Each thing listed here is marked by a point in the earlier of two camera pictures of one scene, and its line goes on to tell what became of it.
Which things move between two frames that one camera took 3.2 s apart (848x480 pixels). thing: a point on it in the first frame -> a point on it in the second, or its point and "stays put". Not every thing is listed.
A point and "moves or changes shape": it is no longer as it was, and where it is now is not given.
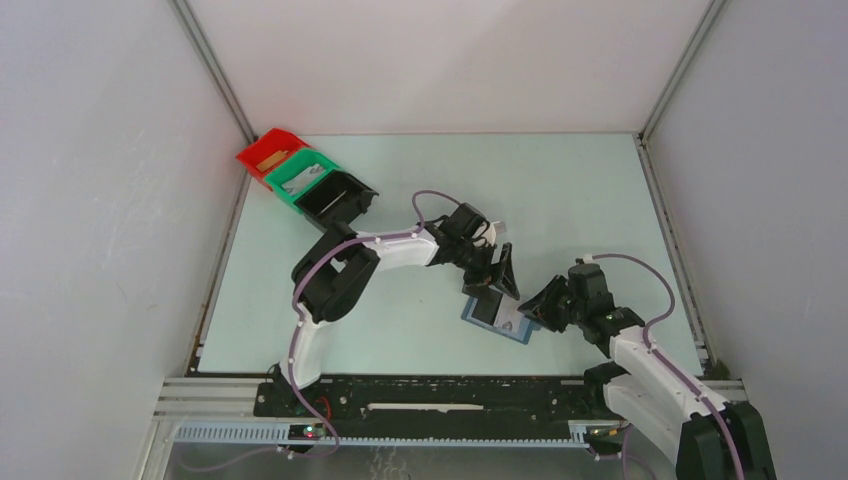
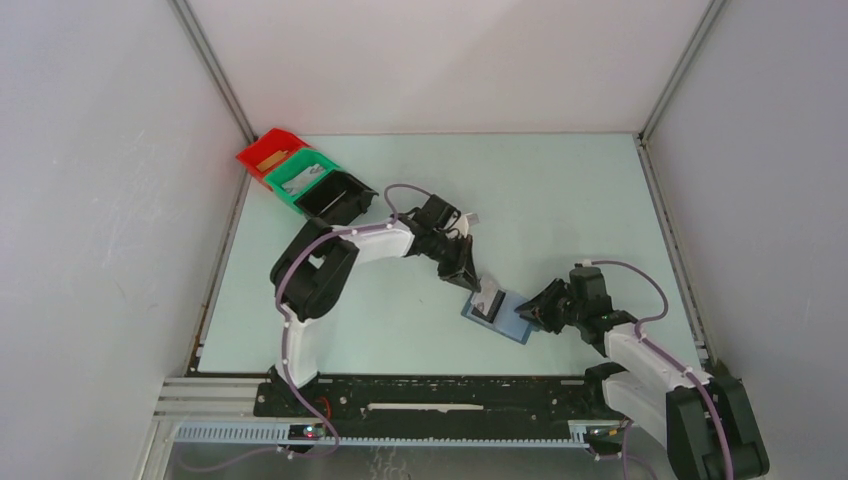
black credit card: [487, 303] stays put
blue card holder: [523, 334] stays put
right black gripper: [540, 306] stays put
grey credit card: [508, 316] moves or changes shape
